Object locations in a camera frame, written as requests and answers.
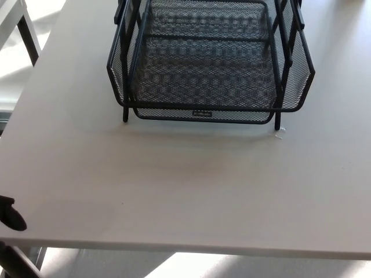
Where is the small black mesh tray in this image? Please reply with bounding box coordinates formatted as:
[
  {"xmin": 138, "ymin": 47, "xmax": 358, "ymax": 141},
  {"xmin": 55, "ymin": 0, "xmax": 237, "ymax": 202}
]
[{"xmin": 136, "ymin": 0, "xmax": 279, "ymax": 40}]

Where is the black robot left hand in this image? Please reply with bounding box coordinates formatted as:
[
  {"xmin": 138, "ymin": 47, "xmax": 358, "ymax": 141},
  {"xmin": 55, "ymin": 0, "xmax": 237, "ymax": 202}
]
[{"xmin": 0, "ymin": 195, "xmax": 27, "ymax": 232}]

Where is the dark brown diagonal leg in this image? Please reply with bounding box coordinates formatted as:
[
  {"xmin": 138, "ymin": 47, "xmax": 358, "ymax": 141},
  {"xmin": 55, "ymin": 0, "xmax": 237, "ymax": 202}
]
[{"xmin": 0, "ymin": 240, "xmax": 43, "ymax": 278}]

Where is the grey metal desk leg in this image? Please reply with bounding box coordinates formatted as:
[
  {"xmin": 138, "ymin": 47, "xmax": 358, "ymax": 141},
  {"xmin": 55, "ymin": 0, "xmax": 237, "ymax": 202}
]
[{"xmin": 30, "ymin": 246, "xmax": 48, "ymax": 270}]

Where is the black mesh drawer tray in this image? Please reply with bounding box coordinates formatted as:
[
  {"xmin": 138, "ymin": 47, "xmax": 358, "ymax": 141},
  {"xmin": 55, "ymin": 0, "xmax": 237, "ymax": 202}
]
[{"xmin": 106, "ymin": 0, "xmax": 316, "ymax": 113}]

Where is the black mesh tray with label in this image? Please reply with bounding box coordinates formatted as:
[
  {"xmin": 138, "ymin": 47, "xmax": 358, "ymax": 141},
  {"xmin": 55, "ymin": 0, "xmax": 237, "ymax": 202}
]
[{"xmin": 132, "ymin": 105, "xmax": 276, "ymax": 125}]

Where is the white side table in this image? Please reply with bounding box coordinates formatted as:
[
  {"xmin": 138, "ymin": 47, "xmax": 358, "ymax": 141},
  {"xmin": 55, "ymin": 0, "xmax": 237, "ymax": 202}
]
[{"xmin": 0, "ymin": 0, "xmax": 41, "ymax": 67}]

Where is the black metal organizer rack frame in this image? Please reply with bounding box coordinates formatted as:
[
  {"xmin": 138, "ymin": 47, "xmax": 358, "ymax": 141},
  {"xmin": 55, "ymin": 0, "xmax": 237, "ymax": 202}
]
[{"xmin": 114, "ymin": 0, "xmax": 305, "ymax": 131}]

